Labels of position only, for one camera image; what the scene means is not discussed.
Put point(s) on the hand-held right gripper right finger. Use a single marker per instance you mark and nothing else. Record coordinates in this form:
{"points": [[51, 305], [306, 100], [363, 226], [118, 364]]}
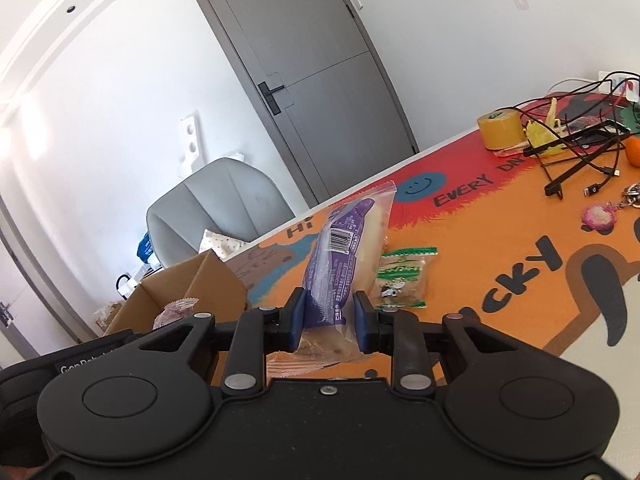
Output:
{"points": [[362, 322]]}

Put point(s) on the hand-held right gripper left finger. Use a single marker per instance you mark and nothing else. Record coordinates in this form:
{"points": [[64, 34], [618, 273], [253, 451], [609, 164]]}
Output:
{"points": [[296, 320]]}

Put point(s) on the purple bread packet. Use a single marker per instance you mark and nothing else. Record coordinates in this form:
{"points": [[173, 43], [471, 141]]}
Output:
{"points": [[345, 240]]}

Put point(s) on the brown cardboard box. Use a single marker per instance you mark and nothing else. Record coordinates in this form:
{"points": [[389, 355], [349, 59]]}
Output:
{"points": [[220, 280]]}

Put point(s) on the pink snack packet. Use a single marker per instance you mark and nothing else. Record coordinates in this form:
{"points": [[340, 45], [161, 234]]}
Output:
{"points": [[172, 312]]}

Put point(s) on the green white cow-print packet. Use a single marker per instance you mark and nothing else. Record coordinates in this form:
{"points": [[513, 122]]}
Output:
{"points": [[402, 280]]}

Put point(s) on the grey side door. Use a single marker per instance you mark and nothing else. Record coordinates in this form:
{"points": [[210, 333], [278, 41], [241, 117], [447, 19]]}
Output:
{"points": [[20, 300]]}

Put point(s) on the small printed cardboard box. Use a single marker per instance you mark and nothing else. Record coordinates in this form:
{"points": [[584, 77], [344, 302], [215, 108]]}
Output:
{"points": [[110, 316]]}

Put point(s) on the white dotted pillow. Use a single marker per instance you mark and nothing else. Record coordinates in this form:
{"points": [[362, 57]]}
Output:
{"points": [[220, 245]]}

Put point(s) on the black shoe rack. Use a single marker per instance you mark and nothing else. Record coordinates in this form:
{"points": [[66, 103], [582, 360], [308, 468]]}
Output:
{"points": [[124, 285]]}

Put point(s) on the grey chair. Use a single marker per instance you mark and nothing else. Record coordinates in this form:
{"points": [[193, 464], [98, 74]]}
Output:
{"points": [[225, 200]]}

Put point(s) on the colourful cartoon table mat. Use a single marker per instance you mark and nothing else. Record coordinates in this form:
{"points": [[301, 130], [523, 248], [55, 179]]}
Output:
{"points": [[475, 240]]}

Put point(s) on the blue white bag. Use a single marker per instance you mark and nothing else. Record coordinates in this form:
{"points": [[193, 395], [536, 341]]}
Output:
{"points": [[146, 249]]}

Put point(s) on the white foam piece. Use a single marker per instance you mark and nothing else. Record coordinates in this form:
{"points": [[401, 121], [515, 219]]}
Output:
{"points": [[191, 142]]}

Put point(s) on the yellow tape roll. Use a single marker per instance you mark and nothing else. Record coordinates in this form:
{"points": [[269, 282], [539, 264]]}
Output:
{"points": [[500, 130]]}

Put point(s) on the yellow clip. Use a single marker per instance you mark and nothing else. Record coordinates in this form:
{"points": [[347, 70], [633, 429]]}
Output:
{"points": [[540, 135]]}

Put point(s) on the bunch of keys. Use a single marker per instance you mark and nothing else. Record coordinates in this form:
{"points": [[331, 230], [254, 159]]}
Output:
{"points": [[632, 195]]}

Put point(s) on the orange fruit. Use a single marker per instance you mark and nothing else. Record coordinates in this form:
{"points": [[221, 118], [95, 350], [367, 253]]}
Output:
{"points": [[634, 151]]}

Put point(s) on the white power strip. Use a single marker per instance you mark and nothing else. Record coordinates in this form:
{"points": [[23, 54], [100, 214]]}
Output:
{"points": [[620, 85]]}

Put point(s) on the white wall outlet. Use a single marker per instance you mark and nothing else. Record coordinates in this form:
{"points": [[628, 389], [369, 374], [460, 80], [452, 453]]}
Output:
{"points": [[520, 0]]}

